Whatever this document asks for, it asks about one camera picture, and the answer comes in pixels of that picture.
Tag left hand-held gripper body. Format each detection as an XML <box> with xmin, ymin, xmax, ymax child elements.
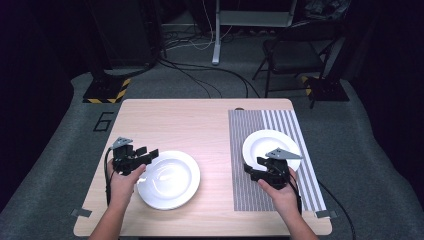
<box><xmin>109</xmin><ymin>136</ymin><xmax>148</xmax><ymax>177</ymax></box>

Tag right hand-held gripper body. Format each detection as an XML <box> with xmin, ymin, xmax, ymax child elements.
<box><xmin>257</xmin><ymin>147</ymin><xmax>304</xmax><ymax>191</ymax></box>

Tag white plate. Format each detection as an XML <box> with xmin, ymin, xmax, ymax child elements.
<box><xmin>242</xmin><ymin>129</ymin><xmax>303</xmax><ymax>173</ymax></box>
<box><xmin>136</xmin><ymin>150</ymin><xmax>202</xmax><ymax>211</ymax></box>

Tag person's right hand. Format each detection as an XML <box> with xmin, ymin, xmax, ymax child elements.
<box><xmin>258</xmin><ymin>168</ymin><xmax>303</xmax><ymax>218</ymax></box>

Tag person's left hand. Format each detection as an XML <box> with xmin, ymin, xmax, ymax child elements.
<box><xmin>107</xmin><ymin>163</ymin><xmax>148</xmax><ymax>209</ymax></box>

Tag grey striped placemat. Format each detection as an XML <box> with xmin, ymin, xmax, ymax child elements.
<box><xmin>228</xmin><ymin>109</ymin><xmax>328</xmax><ymax>213</ymax></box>

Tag grey tape strip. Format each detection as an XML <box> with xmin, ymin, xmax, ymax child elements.
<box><xmin>314</xmin><ymin>209</ymin><xmax>338</xmax><ymax>220</ymax></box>
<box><xmin>70</xmin><ymin>208</ymin><xmax>93</xmax><ymax>218</ymax></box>

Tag black yellow striped stand base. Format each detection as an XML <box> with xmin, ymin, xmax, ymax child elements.
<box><xmin>82</xmin><ymin>77</ymin><xmax>132</xmax><ymax>104</ymax></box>
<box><xmin>301</xmin><ymin>75</ymin><xmax>350</xmax><ymax>103</ymax></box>

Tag black folding chair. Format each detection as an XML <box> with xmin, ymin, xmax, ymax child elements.
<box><xmin>252</xmin><ymin>23</ymin><xmax>341</xmax><ymax>98</ymax></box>

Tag black cabinet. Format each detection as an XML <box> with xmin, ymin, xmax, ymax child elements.
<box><xmin>88</xmin><ymin>0</ymin><xmax>164</xmax><ymax>69</ymax></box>

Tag white metal stand leg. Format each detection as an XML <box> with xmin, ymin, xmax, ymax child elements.
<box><xmin>211</xmin><ymin>0</ymin><xmax>223</xmax><ymax>66</ymax></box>

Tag grey panel on stand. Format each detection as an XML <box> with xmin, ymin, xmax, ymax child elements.
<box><xmin>218</xmin><ymin>9</ymin><xmax>295</xmax><ymax>28</ymax></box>

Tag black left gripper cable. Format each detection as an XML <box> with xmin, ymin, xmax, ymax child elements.
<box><xmin>103</xmin><ymin>147</ymin><xmax>116</xmax><ymax>207</ymax></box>

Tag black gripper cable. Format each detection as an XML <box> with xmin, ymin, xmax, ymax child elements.
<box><xmin>103</xmin><ymin>147</ymin><xmax>116</xmax><ymax>207</ymax></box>
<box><xmin>289</xmin><ymin>174</ymin><xmax>304</xmax><ymax>215</ymax></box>

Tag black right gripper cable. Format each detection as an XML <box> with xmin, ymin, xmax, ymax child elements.
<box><xmin>289</xmin><ymin>174</ymin><xmax>304</xmax><ymax>215</ymax></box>

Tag black cable beside table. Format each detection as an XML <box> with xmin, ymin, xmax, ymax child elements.
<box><xmin>316</xmin><ymin>179</ymin><xmax>357</xmax><ymax>240</ymax></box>

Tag black floor cables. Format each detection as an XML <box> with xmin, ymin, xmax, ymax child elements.
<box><xmin>158</xmin><ymin>58</ymin><xmax>262</xmax><ymax>99</ymax></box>

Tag white floor cables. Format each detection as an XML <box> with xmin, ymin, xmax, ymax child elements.
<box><xmin>164</xmin><ymin>0</ymin><xmax>234</xmax><ymax>52</ymax></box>

